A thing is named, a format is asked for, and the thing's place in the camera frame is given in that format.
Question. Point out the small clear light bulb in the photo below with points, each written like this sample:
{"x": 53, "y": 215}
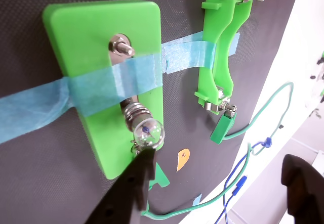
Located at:
{"x": 149, "y": 134}

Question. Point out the short blue masking tape piece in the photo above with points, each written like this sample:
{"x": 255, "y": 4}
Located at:
{"x": 197, "y": 200}

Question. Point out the blue alligator clip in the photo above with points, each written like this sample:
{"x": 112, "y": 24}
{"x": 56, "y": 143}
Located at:
{"x": 267, "y": 142}
{"x": 239, "y": 185}

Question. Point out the green battery holder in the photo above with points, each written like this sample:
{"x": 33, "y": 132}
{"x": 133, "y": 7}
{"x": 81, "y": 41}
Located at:
{"x": 217, "y": 19}

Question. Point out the green alligator clip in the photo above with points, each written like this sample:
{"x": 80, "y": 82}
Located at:
{"x": 221, "y": 130}
{"x": 162, "y": 178}

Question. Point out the long blue masking tape strip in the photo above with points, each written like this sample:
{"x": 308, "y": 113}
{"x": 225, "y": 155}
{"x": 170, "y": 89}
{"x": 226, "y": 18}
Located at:
{"x": 38, "y": 102}

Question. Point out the orange sticker with zigzag mark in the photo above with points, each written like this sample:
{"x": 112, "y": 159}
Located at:
{"x": 182, "y": 159}

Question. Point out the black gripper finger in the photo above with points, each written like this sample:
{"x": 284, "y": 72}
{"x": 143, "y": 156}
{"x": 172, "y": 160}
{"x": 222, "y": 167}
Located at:
{"x": 126, "y": 191}
{"x": 306, "y": 191}

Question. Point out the dark grey work mat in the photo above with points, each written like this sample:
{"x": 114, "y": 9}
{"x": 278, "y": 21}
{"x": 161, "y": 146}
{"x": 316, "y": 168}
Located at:
{"x": 38, "y": 171}

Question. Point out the green bulb holder board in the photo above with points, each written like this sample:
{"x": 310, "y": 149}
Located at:
{"x": 83, "y": 44}

